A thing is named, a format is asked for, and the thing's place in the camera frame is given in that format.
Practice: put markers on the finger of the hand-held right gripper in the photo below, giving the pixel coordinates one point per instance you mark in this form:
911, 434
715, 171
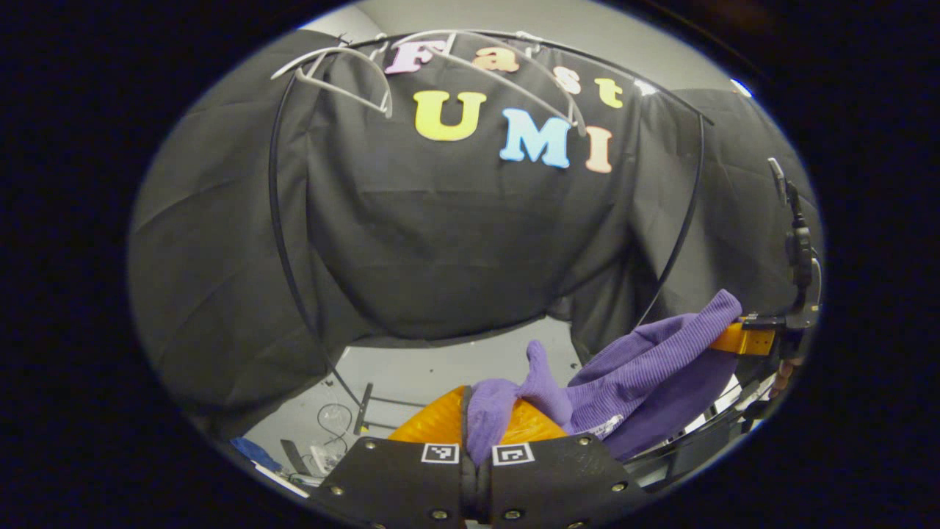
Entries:
745, 340

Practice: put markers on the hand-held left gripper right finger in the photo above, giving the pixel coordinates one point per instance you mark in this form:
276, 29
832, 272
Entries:
558, 481

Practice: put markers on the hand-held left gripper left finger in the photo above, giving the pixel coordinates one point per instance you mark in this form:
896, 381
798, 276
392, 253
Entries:
396, 485

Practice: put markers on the purple knit jacket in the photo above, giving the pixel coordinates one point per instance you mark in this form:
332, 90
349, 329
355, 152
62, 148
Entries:
646, 367

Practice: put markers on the white plastic hanger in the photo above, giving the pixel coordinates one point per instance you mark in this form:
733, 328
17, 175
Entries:
385, 92
576, 117

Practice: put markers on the black clothes rack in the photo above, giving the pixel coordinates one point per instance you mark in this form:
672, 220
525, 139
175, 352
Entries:
277, 220

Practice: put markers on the flat black device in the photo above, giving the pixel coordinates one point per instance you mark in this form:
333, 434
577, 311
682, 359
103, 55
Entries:
296, 457

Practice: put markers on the blue object on floor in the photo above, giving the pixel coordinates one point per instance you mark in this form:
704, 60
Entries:
253, 452

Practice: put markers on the black backdrop cloth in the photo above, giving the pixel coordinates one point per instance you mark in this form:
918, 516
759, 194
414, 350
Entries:
440, 242

